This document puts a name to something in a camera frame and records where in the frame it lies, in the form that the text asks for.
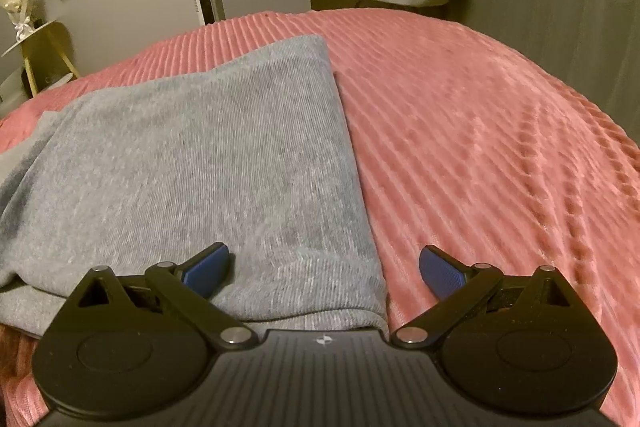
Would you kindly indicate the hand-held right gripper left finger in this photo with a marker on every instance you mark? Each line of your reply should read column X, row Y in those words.
column 207, row 269

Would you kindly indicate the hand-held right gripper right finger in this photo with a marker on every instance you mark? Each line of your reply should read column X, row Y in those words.
column 440, row 272

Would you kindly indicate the grey pants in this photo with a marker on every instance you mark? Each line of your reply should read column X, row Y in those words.
column 190, row 177

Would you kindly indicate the pink ribbed blanket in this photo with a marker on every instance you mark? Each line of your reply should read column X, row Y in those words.
column 475, row 147

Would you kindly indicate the gold-legged tiered side table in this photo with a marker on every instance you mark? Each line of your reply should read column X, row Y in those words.
column 42, row 47

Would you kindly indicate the wrapped flower bouquet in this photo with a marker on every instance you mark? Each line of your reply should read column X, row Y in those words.
column 17, row 9

